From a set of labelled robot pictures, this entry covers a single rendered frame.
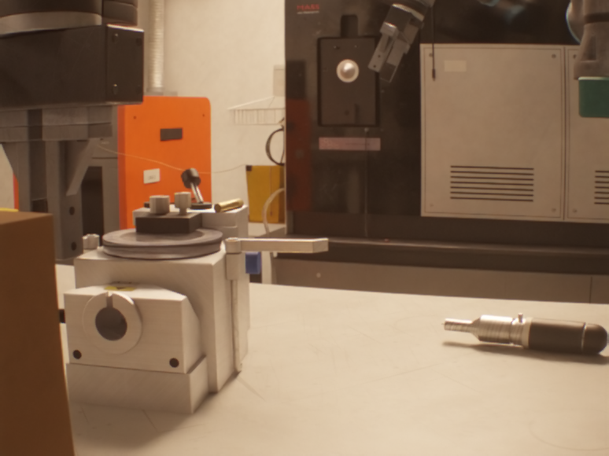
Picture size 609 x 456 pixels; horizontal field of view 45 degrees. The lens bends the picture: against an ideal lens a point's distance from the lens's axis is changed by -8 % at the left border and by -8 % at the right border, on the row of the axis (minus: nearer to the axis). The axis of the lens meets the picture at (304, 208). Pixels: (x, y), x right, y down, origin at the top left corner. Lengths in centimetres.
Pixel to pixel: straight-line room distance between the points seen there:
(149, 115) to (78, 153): 135
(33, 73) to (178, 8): 324
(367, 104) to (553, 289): 72
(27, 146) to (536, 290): 168
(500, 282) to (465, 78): 55
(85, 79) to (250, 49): 307
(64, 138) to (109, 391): 17
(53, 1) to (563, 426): 41
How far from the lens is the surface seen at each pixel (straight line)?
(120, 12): 56
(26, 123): 53
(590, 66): 116
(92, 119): 50
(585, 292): 205
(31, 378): 21
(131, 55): 51
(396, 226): 219
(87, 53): 49
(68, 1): 51
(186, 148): 202
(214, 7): 365
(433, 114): 211
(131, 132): 180
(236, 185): 358
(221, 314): 53
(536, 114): 208
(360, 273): 213
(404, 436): 46
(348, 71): 217
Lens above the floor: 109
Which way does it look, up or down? 7 degrees down
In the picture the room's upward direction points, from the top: straight up
